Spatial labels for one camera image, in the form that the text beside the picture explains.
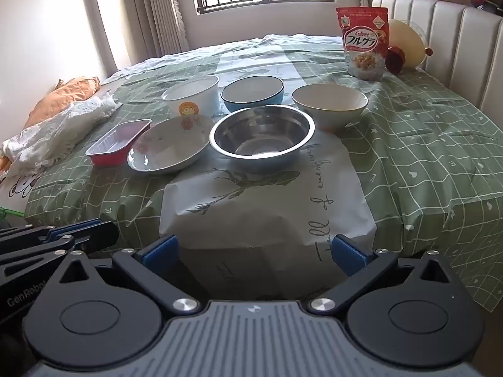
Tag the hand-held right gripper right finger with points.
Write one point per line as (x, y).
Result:
(347, 257)

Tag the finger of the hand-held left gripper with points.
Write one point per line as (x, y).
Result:
(27, 261)
(78, 231)

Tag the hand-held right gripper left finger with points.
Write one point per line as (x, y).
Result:
(161, 252)

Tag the red white plastic tray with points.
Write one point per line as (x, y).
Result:
(118, 143)

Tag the floral white plate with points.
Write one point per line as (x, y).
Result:
(169, 145)

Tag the stainless steel bowl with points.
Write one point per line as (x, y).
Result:
(262, 133)

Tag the white ceramic bowl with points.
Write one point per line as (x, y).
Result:
(329, 104)

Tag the white tub with orange sticker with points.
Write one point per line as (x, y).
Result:
(194, 96)

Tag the blue cup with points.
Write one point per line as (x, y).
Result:
(252, 92)

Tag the cartoon printed sheet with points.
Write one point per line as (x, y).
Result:
(17, 186)

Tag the white lace cloth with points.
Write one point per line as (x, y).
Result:
(59, 133)

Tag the orange cloth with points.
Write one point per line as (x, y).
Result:
(59, 96)

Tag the green checked bed cover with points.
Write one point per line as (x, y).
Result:
(432, 145)

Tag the dark red round toy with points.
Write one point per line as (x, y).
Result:
(395, 61)

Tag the red cereal bag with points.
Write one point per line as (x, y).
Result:
(363, 43)

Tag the yellow round plush toy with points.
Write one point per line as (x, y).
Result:
(408, 43)

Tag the beige curtain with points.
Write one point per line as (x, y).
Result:
(153, 11)

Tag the cream padded headboard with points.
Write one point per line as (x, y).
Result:
(452, 39)

